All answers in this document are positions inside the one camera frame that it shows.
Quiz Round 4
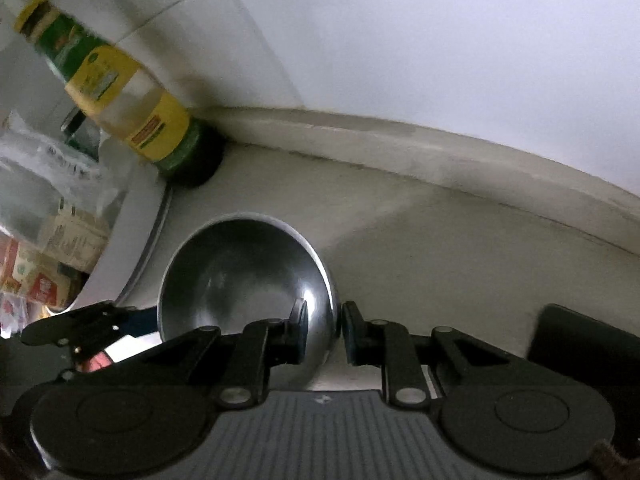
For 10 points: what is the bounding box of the white rotating condiment tray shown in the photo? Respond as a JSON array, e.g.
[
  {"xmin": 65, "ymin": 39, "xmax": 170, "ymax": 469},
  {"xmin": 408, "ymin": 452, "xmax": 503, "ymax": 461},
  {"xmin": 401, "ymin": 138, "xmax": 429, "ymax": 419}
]
[{"xmin": 67, "ymin": 165, "xmax": 171, "ymax": 311}]

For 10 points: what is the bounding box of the yellow label oil bottle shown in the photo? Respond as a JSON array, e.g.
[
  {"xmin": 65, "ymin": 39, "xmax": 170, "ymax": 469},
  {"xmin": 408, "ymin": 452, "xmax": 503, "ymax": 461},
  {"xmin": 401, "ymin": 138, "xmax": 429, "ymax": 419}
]
[{"xmin": 14, "ymin": 0, "xmax": 227, "ymax": 188}]

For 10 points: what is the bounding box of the vinegar bottle yellow red label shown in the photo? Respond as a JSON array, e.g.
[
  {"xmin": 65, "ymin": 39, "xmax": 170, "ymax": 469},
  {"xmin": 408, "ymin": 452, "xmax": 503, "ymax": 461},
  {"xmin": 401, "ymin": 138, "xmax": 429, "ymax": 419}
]
[{"xmin": 1, "ymin": 234, "xmax": 81, "ymax": 312}]

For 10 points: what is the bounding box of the clear purple cap bottle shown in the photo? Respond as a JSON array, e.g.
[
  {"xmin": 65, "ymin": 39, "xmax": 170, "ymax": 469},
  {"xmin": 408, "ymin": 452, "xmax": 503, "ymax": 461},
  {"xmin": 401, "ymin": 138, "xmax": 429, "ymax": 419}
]
[{"xmin": 1, "ymin": 110, "xmax": 122, "ymax": 273}]

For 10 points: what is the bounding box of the steel bowl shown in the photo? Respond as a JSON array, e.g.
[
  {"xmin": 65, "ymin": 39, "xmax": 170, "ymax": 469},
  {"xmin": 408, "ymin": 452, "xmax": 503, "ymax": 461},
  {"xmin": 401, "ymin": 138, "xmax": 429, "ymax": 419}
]
[{"xmin": 157, "ymin": 212, "xmax": 338, "ymax": 389}]

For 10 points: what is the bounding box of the white floral plate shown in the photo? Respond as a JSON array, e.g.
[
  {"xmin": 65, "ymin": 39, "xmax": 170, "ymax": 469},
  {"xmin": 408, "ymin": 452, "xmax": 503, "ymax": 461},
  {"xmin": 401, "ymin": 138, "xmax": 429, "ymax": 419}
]
[{"xmin": 76, "ymin": 332, "xmax": 162, "ymax": 373}]

